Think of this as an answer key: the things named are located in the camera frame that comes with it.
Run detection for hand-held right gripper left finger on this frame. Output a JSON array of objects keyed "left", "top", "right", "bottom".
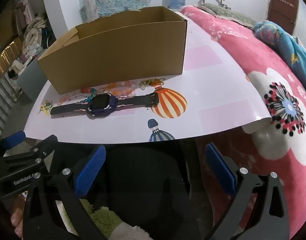
[{"left": 23, "top": 145, "right": 107, "bottom": 240}]

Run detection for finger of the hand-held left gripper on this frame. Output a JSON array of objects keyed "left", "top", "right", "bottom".
[
  {"left": 0, "top": 134, "right": 59, "bottom": 178},
  {"left": 0, "top": 131, "right": 26, "bottom": 155}
]

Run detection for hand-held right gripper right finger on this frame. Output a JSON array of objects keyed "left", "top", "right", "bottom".
[{"left": 205, "top": 143, "right": 291, "bottom": 240}]

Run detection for dark blue smartwatch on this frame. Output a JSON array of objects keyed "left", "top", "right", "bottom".
[{"left": 50, "top": 92, "right": 160, "bottom": 119}]

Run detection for multicolour bead bracelet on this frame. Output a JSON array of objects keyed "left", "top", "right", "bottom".
[{"left": 58, "top": 87, "right": 101, "bottom": 105}]

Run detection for orange bead bracelet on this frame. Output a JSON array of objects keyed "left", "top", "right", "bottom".
[{"left": 103, "top": 80, "right": 137, "bottom": 97}]

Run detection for brown cardboard box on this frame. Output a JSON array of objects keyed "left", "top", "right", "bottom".
[{"left": 37, "top": 6, "right": 188, "bottom": 95}]

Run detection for green fluffy garment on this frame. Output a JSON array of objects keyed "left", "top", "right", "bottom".
[{"left": 60, "top": 199, "right": 153, "bottom": 240}]

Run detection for metal railing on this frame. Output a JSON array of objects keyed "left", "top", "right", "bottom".
[{"left": 0, "top": 37, "right": 26, "bottom": 140}]

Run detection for pink printed table cover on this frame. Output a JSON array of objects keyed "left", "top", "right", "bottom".
[{"left": 24, "top": 17, "right": 272, "bottom": 143}]

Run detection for pile of clothes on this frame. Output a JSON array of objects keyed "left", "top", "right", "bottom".
[{"left": 23, "top": 17, "right": 54, "bottom": 55}]

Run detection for hanging pink clothes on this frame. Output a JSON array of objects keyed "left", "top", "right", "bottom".
[{"left": 15, "top": 0, "right": 34, "bottom": 29}]

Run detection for pink floral blanket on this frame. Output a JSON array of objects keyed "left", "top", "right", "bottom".
[{"left": 180, "top": 5, "right": 306, "bottom": 240}]

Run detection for blue floral quilt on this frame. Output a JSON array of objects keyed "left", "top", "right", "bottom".
[{"left": 254, "top": 21, "right": 306, "bottom": 93}]

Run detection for grey blanket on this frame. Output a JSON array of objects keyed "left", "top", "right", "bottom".
[{"left": 198, "top": 3, "right": 257, "bottom": 28}]

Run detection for brown door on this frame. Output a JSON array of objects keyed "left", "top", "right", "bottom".
[{"left": 267, "top": 0, "right": 300, "bottom": 34}]

